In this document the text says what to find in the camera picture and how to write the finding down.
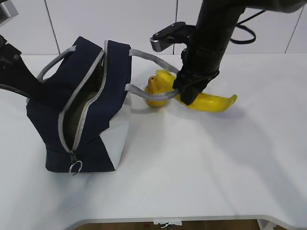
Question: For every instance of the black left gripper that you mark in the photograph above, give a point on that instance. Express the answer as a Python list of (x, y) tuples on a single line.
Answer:
[(15, 76)]

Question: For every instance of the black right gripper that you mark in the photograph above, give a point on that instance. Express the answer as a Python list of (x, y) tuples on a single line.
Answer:
[(200, 66)]

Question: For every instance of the yellow pear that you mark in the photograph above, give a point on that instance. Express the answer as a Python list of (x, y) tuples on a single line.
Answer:
[(154, 86)]

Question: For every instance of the navy blue lunch bag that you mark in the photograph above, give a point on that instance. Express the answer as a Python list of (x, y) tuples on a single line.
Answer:
[(85, 120)]

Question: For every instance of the white tape on table edge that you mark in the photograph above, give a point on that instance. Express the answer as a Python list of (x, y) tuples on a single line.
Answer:
[(167, 223)]

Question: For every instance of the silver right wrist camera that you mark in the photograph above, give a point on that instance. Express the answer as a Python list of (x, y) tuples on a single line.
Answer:
[(176, 33)]

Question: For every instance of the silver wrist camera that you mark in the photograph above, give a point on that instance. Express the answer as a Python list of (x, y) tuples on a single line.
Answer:
[(176, 33), (7, 11)]

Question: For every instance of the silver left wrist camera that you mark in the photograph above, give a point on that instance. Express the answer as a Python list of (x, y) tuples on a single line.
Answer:
[(7, 11)]

